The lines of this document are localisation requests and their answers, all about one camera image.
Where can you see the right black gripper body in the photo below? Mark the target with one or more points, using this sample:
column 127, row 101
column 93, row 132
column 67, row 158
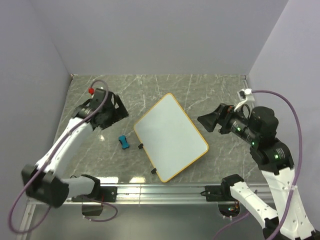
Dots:
column 234, row 121

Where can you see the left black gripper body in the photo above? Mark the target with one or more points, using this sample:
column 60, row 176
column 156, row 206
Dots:
column 107, row 119

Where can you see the blue whiteboard eraser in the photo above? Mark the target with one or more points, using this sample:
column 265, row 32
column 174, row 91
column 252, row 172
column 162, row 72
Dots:
column 123, row 141

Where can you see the white board with yellow frame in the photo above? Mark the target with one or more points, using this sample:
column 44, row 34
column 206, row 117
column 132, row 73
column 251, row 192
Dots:
column 169, row 138

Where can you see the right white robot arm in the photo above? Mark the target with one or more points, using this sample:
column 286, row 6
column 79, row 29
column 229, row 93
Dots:
column 288, row 220

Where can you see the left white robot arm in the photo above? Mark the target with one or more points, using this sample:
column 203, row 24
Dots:
column 44, row 181

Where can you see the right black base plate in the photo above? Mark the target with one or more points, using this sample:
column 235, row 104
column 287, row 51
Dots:
column 213, row 193

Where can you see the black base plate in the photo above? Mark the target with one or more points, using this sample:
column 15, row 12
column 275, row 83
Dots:
column 106, row 194
column 213, row 193

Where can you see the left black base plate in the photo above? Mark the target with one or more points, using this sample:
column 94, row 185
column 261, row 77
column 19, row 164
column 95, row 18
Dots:
column 106, row 194

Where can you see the aluminium rail frame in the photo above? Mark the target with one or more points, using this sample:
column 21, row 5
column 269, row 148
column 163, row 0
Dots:
column 146, row 208

